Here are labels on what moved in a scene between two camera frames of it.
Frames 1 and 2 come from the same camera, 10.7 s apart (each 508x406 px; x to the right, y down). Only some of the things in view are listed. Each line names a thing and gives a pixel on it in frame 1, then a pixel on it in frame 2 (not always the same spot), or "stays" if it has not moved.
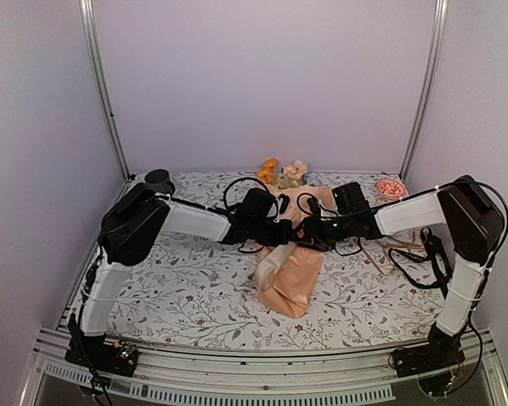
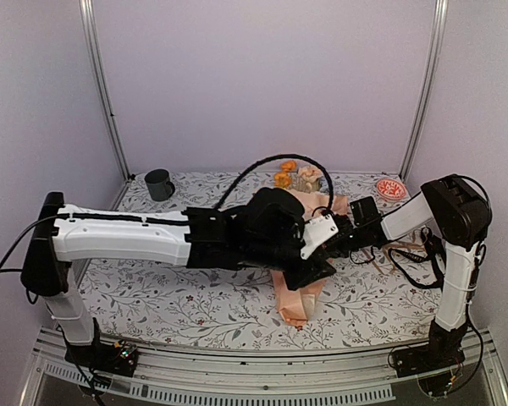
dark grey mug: x=158 y=179 stays
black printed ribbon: x=434 y=254 stays
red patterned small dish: x=391 y=189 stays
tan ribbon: x=384 y=246 stays
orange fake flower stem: x=266 y=175 -> x=283 y=179
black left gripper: x=283 y=238 -> x=311 y=272
